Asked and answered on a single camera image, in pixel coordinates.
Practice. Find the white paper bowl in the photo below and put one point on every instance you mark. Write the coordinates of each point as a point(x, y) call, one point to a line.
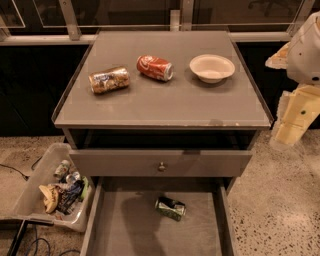
point(211, 68)

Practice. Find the metal window railing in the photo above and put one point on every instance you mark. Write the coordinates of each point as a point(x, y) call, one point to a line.
point(57, 22)

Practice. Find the round metal drawer knob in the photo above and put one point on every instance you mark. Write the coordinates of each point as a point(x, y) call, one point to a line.
point(162, 167)

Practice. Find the can in plastic bin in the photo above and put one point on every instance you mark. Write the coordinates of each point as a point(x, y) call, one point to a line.
point(62, 169)

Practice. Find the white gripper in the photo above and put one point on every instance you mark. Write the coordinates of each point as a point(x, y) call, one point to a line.
point(305, 56)

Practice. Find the yellow crumpled bag in bin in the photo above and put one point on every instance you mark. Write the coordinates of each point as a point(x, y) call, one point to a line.
point(51, 197)

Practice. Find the dark snack packet in bin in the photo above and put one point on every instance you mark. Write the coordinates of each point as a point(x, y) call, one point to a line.
point(68, 196)

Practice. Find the grey cabinet counter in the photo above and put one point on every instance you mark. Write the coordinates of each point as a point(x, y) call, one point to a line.
point(183, 102)

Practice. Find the green soda can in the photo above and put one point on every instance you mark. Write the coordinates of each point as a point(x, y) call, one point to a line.
point(170, 208)

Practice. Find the grey top drawer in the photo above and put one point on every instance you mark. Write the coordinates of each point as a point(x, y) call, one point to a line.
point(144, 163)

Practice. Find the grey open middle drawer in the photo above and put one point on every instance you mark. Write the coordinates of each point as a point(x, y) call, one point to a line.
point(124, 222)

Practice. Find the clear plastic bin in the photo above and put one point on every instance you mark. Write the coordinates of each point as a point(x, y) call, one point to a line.
point(30, 206)

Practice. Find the gold patterned can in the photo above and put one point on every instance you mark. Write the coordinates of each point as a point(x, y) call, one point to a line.
point(109, 80)

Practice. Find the red cola can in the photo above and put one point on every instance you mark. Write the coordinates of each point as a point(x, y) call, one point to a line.
point(155, 67)

